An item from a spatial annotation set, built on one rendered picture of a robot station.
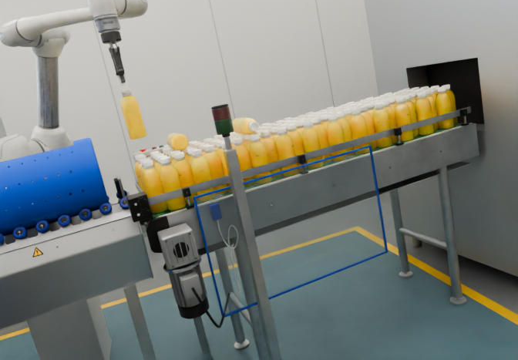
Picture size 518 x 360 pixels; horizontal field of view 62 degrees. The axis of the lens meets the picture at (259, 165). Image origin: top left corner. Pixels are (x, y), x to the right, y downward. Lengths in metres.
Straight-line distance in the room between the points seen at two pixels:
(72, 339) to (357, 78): 3.91
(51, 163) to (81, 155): 0.10
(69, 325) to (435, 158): 2.00
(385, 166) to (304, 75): 2.98
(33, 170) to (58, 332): 1.09
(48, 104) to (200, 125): 2.40
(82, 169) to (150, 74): 2.96
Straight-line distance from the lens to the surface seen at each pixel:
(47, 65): 2.40
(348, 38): 5.15
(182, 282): 1.57
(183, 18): 4.67
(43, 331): 2.58
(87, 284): 1.85
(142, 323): 1.93
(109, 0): 1.85
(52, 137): 2.50
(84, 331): 2.57
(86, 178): 1.70
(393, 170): 2.07
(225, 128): 1.51
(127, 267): 1.84
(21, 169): 1.74
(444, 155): 2.26
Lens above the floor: 1.32
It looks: 11 degrees down
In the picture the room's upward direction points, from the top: 12 degrees counter-clockwise
